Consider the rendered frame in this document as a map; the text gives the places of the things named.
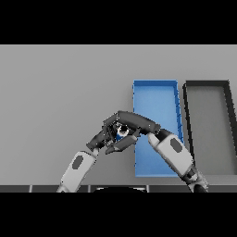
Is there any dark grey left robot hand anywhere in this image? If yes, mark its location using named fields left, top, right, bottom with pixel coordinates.
left=85, top=113, right=124, bottom=153

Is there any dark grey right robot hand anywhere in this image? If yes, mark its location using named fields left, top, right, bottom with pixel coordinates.
left=105, top=110, right=162, bottom=156

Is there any blue pipe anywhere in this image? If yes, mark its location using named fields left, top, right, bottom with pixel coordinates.
left=116, top=125, right=130, bottom=143

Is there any blue bin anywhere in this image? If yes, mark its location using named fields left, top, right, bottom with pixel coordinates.
left=132, top=80, right=185, bottom=178

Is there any dark grey bin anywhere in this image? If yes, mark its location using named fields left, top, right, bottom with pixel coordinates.
left=182, top=80, right=237, bottom=176

